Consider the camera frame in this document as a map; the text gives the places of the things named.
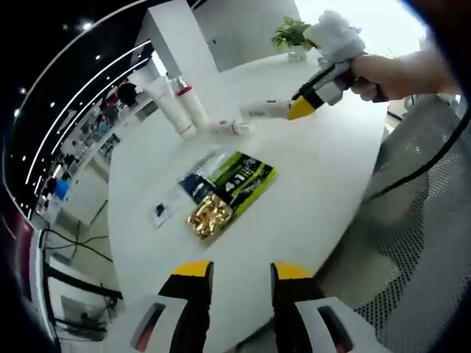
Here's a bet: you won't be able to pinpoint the gold foil skincare sachet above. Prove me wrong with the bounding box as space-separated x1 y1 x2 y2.
185 193 237 242

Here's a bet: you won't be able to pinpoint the tall white skincare tube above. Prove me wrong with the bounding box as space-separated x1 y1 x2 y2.
146 76 198 140

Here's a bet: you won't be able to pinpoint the person's right hand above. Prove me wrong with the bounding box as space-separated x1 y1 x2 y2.
349 54 406 104

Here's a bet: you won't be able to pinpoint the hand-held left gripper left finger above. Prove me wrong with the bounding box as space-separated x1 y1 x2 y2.
128 260 215 353

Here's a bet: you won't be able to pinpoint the white red-collared skincare spray bottle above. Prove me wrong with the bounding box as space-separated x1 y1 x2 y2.
169 74 211 130

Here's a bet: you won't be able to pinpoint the black laptop stand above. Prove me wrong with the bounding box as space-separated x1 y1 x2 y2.
40 227 124 332

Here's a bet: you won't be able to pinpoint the small clear-capped skincare bottle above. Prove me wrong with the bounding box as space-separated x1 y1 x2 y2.
208 119 252 136

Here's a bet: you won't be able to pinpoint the green skincare sachet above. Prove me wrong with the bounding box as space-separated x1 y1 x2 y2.
208 150 279 218

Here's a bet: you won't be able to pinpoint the clear sachet with dark square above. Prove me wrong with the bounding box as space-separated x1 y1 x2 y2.
149 190 183 229

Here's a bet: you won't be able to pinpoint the green potted plant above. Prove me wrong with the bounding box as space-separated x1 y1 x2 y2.
271 15 314 62

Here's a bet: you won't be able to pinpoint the silver and blue skincare sachet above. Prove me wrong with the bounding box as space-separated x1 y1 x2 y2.
178 149 231 205

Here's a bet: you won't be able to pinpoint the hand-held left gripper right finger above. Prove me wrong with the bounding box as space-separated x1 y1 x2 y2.
270 260 380 353

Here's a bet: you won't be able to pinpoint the white office desk row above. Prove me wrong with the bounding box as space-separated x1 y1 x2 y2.
36 91 163 221

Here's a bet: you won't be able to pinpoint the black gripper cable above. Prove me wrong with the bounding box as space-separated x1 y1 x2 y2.
362 106 471 202

